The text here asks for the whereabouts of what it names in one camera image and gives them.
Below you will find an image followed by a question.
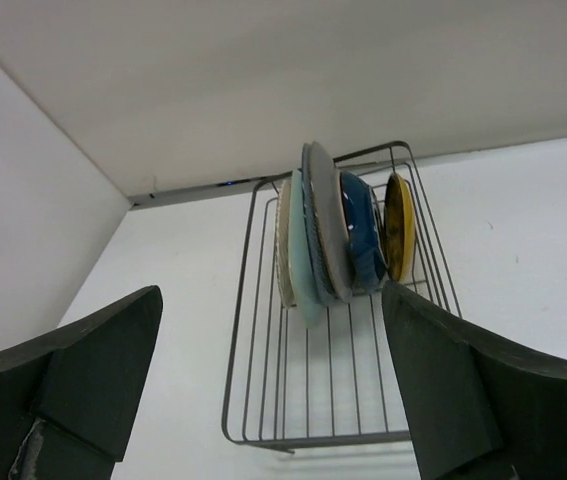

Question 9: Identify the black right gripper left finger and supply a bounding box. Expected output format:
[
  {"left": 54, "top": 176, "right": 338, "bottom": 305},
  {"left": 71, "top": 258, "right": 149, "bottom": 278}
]
[{"left": 0, "top": 286, "right": 163, "bottom": 479}]

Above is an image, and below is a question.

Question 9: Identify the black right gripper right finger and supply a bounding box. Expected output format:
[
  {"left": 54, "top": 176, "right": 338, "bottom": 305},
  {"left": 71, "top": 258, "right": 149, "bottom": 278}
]
[{"left": 382, "top": 283, "right": 567, "bottom": 479}]

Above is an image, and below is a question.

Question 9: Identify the dark blue leaf dish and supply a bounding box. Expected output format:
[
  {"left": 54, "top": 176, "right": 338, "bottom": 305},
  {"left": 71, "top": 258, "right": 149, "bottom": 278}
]
[{"left": 340, "top": 171, "right": 387, "bottom": 294}]

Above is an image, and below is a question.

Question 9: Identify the light green rectangular tray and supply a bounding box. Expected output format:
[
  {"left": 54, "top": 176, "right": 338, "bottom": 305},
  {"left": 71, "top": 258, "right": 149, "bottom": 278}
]
[{"left": 288, "top": 170, "right": 323, "bottom": 329}]

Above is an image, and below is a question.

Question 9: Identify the yellow patterned round plate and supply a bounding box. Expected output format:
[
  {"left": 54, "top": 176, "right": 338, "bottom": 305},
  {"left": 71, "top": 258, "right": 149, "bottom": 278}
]
[{"left": 384, "top": 173, "right": 416, "bottom": 282}]

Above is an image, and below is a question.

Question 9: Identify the blue floral white plate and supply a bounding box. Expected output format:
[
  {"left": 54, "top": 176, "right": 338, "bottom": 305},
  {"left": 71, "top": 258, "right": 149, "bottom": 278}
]
[{"left": 301, "top": 143, "right": 337, "bottom": 307}]

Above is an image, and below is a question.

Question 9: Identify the grey reindeer plate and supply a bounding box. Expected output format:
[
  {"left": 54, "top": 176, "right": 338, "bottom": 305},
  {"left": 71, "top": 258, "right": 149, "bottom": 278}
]
[{"left": 308, "top": 141, "right": 354, "bottom": 303}]

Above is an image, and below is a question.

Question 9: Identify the yellow woven round plate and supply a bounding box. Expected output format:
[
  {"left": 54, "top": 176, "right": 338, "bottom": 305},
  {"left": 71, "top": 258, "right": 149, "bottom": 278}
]
[{"left": 275, "top": 179, "right": 294, "bottom": 309}]

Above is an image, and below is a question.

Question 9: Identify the grey wire dish rack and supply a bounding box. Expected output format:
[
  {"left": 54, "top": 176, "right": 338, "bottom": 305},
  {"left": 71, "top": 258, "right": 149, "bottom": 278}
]
[{"left": 221, "top": 140, "right": 464, "bottom": 455}]

